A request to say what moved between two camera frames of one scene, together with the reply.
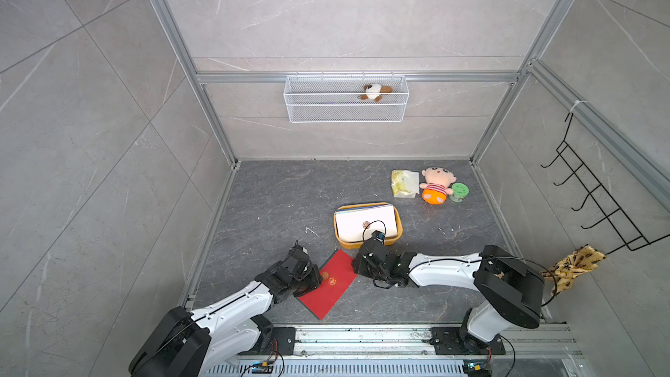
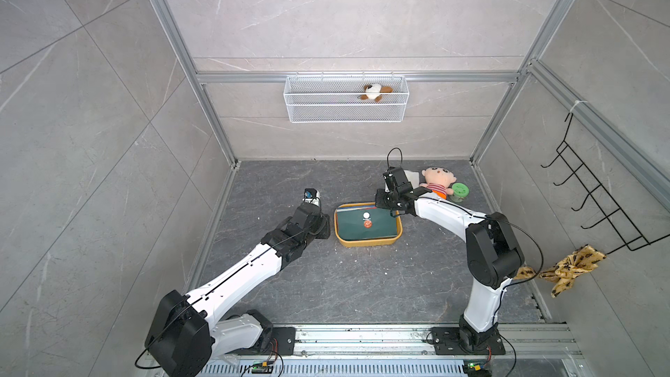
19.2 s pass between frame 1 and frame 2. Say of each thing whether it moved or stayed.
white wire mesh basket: stayed
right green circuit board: stayed
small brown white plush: stayed
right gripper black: moved
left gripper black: moved
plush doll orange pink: stayed
